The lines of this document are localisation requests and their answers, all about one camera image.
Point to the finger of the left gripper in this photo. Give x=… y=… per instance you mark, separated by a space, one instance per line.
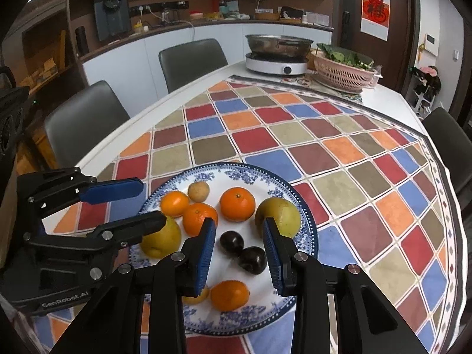
x=107 y=191
x=124 y=232

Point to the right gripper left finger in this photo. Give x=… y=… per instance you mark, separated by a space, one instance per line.
x=111 y=321

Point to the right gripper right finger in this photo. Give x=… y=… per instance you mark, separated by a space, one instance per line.
x=366 y=320

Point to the yellow pear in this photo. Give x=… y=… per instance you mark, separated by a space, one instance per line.
x=164 y=242

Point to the smooth orange persimmon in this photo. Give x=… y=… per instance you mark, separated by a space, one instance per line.
x=174 y=203

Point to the dark plum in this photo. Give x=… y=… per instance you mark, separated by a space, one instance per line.
x=253 y=260
x=232 y=243

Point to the small orange tangerine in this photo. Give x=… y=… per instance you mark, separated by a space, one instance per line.
x=228 y=296

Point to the green pear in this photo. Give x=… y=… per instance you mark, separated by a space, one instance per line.
x=284 y=213

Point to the near left dark chair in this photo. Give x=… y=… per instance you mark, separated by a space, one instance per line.
x=82 y=122

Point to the dark chair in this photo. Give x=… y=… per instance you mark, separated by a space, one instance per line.
x=190 y=61
x=453 y=145
x=82 y=122

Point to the colourful checkered table mat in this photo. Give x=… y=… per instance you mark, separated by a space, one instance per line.
x=348 y=184

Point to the blue white porcelain plate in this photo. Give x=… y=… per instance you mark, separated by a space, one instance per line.
x=264 y=306

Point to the far left dark chair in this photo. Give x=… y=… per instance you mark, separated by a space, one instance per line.
x=190 y=61

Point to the black water dispenser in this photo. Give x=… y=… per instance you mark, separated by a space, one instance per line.
x=112 y=18

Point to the right dark chair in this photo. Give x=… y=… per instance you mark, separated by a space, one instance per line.
x=453 y=145

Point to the white induction cooker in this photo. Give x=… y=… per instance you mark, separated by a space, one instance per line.
x=276 y=64

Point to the steel pan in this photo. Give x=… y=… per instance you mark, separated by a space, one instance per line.
x=286 y=46

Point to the stroller with pink toy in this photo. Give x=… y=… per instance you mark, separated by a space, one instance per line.
x=428 y=86

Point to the pink basket with greens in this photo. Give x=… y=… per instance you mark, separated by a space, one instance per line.
x=341 y=69

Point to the dark wooden door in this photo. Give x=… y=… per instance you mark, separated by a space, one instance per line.
x=395 y=56

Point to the red fu door poster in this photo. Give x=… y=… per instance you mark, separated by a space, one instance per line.
x=375 y=18

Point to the white wall intercom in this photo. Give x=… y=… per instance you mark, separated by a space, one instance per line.
x=431 y=44

